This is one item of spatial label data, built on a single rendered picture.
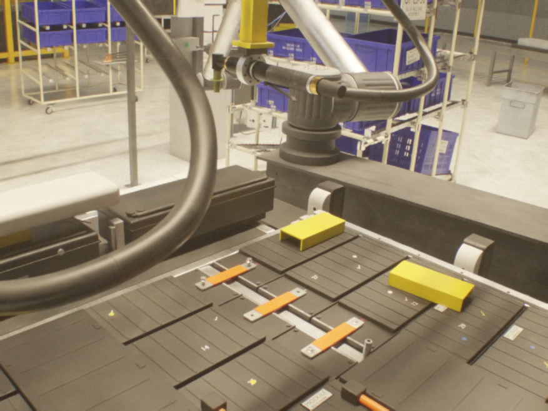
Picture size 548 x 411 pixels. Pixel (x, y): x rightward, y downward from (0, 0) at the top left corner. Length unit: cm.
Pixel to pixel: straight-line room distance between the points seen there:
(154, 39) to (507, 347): 79
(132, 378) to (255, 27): 93
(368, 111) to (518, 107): 492
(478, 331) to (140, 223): 70
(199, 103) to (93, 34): 644
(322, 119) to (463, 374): 137
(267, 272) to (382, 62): 241
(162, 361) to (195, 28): 310
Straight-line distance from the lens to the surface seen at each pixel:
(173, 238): 51
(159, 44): 65
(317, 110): 213
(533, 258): 189
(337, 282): 116
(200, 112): 61
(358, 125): 341
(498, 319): 115
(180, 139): 502
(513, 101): 709
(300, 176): 217
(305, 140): 214
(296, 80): 135
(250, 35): 147
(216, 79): 164
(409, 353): 99
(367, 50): 349
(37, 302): 48
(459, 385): 95
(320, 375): 92
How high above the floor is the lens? 159
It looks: 23 degrees down
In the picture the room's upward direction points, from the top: 3 degrees clockwise
